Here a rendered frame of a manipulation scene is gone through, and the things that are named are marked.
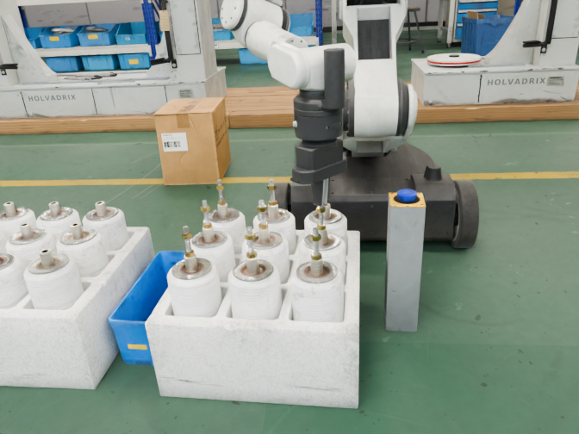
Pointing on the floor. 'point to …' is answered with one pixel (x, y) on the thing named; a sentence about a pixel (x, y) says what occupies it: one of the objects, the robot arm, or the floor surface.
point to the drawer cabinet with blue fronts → (467, 15)
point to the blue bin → (141, 308)
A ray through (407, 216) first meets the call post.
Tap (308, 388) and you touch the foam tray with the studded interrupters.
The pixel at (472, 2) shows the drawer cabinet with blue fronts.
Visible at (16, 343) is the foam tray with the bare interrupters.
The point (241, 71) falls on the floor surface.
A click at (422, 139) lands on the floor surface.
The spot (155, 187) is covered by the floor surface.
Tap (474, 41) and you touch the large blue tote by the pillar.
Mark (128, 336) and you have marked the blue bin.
